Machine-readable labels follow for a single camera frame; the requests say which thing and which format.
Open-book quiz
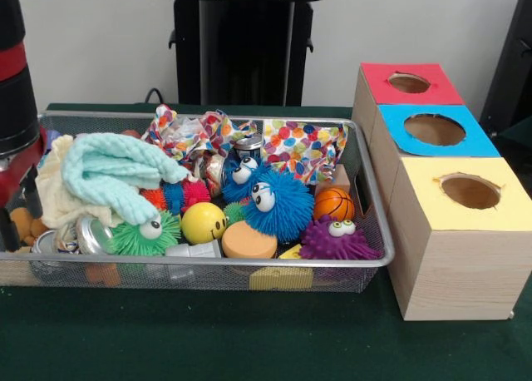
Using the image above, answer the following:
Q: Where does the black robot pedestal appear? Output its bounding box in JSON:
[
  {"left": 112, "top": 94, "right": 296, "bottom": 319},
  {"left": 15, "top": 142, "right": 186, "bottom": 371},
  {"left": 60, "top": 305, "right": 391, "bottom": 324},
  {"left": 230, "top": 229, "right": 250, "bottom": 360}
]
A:
[{"left": 160, "top": 0, "right": 336, "bottom": 106}]

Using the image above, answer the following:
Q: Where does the green cloth side table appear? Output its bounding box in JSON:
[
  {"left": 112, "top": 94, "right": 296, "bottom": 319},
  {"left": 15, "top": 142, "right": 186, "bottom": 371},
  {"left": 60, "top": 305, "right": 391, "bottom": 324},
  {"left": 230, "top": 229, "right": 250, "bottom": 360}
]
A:
[{"left": 494, "top": 116, "right": 532, "bottom": 168}]

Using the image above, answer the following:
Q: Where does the purple spiky ball with eyes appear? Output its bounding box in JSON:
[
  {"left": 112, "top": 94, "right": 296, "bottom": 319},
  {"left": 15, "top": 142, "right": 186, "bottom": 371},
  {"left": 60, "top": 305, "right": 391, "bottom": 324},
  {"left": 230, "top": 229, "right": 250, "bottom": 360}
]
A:
[{"left": 298, "top": 214, "right": 382, "bottom": 260}]

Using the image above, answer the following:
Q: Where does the small orange basketball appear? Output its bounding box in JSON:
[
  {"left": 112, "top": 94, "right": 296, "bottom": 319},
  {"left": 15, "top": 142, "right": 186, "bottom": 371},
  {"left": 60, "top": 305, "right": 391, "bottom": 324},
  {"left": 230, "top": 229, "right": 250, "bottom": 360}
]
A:
[{"left": 313, "top": 188, "right": 357, "bottom": 222}]

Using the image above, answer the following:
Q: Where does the dark green tablecloth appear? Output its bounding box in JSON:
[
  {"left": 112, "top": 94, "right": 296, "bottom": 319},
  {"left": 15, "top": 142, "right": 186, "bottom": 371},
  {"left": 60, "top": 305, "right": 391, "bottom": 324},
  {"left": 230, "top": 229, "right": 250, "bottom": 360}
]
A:
[{"left": 0, "top": 101, "right": 532, "bottom": 381}]

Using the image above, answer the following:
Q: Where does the cream waffle cloth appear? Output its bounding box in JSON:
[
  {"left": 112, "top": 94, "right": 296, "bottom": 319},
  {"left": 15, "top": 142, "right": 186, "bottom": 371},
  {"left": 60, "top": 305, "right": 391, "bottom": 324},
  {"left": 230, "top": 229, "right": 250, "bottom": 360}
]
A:
[{"left": 35, "top": 134, "right": 126, "bottom": 229}]

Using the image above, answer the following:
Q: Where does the confetti print cloth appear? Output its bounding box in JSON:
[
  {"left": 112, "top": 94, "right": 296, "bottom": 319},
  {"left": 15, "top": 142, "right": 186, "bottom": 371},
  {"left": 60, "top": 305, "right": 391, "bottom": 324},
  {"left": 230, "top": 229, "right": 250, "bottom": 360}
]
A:
[{"left": 261, "top": 118, "right": 350, "bottom": 186}]

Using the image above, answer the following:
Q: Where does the black cable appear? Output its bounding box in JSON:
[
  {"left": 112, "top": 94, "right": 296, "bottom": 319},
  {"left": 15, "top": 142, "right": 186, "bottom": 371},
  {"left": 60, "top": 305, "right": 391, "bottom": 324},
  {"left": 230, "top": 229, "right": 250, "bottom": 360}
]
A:
[{"left": 143, "top": 87, "right": 167, "bottom": 104}]

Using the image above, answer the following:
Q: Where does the green spiky ball with eyes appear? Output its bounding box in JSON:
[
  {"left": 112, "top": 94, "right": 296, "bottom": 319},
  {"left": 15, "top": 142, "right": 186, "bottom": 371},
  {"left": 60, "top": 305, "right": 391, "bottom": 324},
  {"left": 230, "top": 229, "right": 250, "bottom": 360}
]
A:
[{"left": 110, "top": 210, "right": 183, "bottom": 257}]

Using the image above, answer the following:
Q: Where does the dark blue spiky ball with eyes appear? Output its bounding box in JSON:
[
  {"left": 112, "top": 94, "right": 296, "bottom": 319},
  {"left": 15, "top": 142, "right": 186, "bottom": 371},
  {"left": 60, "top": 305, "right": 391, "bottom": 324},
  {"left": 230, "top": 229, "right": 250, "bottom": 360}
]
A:
[{"left": 222, "top": 156, "right": 271, "bottom": 204}]

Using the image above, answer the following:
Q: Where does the yellow smiley ball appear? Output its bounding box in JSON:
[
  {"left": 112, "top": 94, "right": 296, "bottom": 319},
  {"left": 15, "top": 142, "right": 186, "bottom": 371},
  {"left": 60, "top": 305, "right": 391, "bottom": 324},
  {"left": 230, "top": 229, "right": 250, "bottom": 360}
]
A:
[{"left": 181, "top": 201, "right": 228, "bottom": 245}]

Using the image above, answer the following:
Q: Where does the shallow mesh bin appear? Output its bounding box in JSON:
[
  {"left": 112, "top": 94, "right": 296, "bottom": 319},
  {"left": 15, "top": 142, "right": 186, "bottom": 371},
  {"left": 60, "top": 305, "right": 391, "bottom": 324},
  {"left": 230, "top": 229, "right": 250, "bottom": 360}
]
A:
[{"left": 0, "top": 110, "right": 396, "bottom": 294}]

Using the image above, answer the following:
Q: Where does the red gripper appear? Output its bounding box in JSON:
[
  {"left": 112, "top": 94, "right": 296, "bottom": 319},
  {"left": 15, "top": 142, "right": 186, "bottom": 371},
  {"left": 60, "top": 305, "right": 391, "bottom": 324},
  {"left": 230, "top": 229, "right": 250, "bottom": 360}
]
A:
[{"left": 0, "top": 126, "right": 48, "bottom": 253}]

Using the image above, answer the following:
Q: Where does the wooden three-hole box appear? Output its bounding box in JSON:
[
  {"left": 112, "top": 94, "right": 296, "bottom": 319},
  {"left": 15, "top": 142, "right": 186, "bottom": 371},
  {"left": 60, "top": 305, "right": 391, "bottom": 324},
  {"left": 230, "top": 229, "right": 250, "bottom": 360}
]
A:
[{"left": 351, "top": 62, "right": 521, "bottom": 322}]

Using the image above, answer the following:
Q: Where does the black upright panel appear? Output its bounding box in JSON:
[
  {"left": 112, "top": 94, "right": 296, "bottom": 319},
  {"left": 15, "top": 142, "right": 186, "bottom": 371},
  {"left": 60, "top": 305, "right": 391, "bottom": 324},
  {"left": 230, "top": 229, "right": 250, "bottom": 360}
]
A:
[{"left": 480, "top": 0, "right": 532, "bottom": 126}]

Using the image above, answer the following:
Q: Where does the light blue waffle cloth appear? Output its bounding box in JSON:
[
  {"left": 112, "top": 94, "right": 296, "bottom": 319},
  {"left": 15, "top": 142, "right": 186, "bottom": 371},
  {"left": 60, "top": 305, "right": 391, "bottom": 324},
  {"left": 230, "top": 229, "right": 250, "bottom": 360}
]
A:
[{"left": 62, "top": 133, "right": 190, "bottom": 226}]

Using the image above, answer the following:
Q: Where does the orange foam disc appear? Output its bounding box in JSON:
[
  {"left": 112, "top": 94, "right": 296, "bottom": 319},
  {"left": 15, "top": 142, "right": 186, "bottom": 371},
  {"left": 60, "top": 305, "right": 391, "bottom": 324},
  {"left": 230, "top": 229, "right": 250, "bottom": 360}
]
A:
[{"left": 221, "top": 222, "right": 278, "bottom": 260}]

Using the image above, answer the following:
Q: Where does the orange plush toy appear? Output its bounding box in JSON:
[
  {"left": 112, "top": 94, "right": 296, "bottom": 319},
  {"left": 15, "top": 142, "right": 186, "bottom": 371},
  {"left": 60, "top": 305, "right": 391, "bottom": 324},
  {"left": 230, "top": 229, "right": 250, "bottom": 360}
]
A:
[{"left": 10, "top": 208, "right": 50, "bottom": 247}]

